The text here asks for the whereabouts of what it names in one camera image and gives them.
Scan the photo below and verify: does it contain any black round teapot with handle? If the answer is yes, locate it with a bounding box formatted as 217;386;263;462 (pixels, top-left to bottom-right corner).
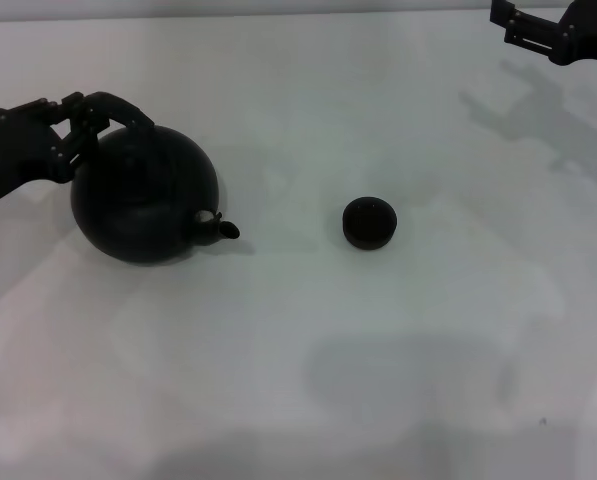
70;123;242;267

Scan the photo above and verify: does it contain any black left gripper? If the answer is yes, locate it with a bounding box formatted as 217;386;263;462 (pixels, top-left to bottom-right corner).
0;90;157;215

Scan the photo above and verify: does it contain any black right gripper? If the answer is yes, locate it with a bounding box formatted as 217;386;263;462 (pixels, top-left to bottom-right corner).
488;0;597;69

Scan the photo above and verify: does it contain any small dark teacup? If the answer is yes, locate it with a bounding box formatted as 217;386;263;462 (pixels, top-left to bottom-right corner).
342;196;399;252

